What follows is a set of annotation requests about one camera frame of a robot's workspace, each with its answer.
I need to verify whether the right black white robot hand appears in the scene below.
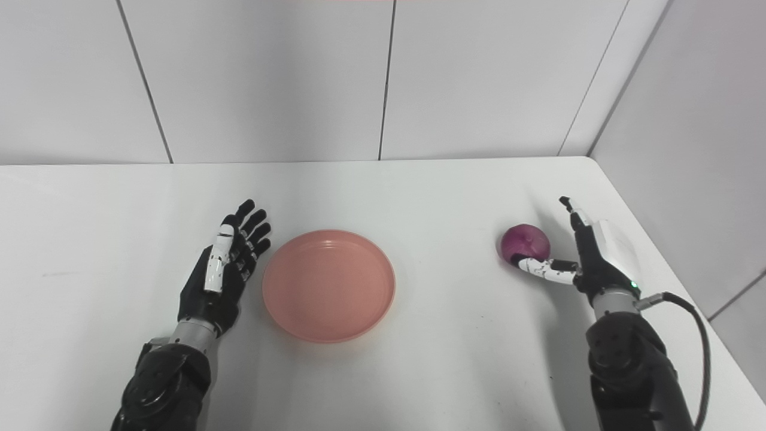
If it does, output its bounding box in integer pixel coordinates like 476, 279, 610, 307
516, 196, 642, 306

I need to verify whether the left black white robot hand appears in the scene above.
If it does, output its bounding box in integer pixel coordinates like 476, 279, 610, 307
178, 199, 272, 336

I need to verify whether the purple red onion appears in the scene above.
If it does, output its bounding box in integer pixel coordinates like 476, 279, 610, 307
497, 224, 551, 270

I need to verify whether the pink round plate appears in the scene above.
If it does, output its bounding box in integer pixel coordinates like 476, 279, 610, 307
262, 229, 396, 344

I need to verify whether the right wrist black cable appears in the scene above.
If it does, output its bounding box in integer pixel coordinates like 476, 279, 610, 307
634, 292, 712, 431

